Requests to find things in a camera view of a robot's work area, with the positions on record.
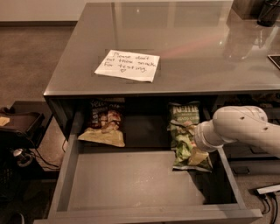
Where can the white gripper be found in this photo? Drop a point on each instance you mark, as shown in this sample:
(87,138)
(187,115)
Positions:
(200,136)

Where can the green jalapeno chip bag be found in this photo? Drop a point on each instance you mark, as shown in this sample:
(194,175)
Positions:
(182,145)

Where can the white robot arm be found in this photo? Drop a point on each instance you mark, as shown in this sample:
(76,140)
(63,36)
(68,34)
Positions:
(247,124)

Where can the rear green kettle chip bag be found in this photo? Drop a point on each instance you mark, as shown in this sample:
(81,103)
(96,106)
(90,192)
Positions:
(182,113)

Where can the dark sea salt chip bag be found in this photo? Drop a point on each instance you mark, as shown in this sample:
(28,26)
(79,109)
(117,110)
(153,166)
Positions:
(104,125)

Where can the grey counter cabinet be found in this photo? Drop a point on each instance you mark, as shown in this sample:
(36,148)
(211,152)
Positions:
(205,48)

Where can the open grey top drawer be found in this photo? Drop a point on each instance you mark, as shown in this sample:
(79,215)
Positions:
(137,185)

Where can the dark tablet on counter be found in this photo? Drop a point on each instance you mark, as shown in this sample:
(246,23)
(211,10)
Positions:
(275,59)

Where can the black cup on counter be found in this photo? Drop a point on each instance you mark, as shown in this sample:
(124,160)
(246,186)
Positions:
(269,13)

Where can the white handwritten paper note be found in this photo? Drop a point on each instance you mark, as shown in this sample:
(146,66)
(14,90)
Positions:
(129,65)

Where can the silver power strip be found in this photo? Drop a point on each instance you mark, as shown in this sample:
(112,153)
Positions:
(268,189)

